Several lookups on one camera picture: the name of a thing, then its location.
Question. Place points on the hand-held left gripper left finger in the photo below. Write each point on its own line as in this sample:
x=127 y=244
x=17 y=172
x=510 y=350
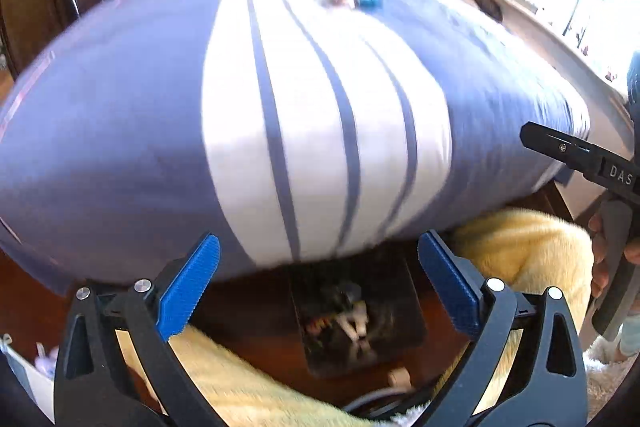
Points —
x=187 y=292

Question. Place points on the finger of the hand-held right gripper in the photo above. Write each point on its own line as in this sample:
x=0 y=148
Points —
x=555 y=144

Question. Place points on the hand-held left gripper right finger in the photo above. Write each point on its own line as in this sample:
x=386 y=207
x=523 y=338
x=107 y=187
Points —
x=450 y=284

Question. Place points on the dark tray of objects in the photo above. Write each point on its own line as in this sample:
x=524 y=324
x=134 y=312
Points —
x=400 y=297

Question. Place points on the person's right hand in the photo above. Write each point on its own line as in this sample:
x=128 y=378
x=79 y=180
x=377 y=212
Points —
x=599 y=277

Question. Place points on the yellow fleece pants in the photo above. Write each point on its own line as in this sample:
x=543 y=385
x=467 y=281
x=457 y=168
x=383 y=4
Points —
x=525 y=247

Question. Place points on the small beige cylinder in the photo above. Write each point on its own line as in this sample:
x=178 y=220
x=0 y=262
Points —
x=400 y=378

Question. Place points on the white fluffy cloth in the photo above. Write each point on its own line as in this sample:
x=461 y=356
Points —
x=605 y=367

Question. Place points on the blue white striped duvet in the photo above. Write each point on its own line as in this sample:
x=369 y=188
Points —
x=125 y=132

